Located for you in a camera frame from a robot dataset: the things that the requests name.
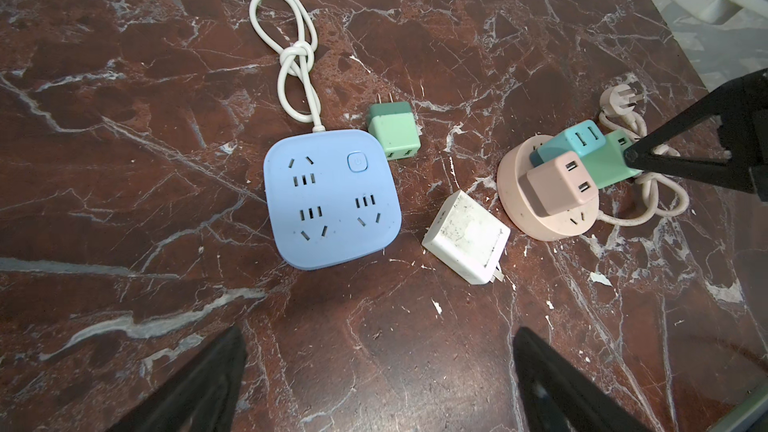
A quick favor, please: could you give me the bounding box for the white cable of blue strip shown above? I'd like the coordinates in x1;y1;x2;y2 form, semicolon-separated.
221;0;326;133

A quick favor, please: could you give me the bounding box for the white plug adapter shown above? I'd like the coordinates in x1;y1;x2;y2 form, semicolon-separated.
422;190;511;285

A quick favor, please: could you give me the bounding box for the pink plug adapter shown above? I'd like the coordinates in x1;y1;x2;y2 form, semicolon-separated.
520;150;599;217

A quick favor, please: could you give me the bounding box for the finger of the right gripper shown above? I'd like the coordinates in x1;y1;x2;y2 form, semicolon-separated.
623;69;767;195

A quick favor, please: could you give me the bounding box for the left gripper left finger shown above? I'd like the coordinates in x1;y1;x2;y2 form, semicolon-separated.
110;326;247;431

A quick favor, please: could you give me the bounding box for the teal plug adapter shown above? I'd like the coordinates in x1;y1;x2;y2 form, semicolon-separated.
530;120;606;167

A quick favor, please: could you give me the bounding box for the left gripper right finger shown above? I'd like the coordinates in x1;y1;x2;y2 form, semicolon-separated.
512;327;648;431

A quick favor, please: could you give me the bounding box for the pink round power strip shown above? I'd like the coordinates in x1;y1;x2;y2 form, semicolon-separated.
497;135;599;241

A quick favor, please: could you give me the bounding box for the green plug adapter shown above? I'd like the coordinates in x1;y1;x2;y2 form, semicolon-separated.
582;130;642;189
367;101;421;160

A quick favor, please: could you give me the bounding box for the blue square power strip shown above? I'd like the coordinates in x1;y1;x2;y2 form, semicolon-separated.
263;129;402;271

